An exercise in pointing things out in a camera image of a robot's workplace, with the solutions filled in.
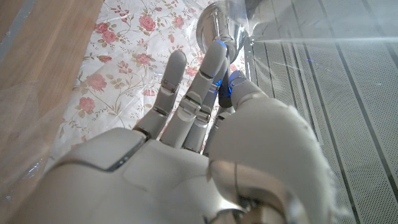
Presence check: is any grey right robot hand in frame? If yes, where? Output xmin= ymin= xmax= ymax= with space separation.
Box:
xmin=9 ymin=39 xmax=346 ymax=224

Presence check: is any silver bell with black handle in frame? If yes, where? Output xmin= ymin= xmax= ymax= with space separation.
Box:
xmin=195 ymin=0 xmax=250 ymax=109

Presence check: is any floral rose backdrop cloth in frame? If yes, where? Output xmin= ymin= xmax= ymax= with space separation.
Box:
xmin=46 ymin=0 xmax=249 ymax=170

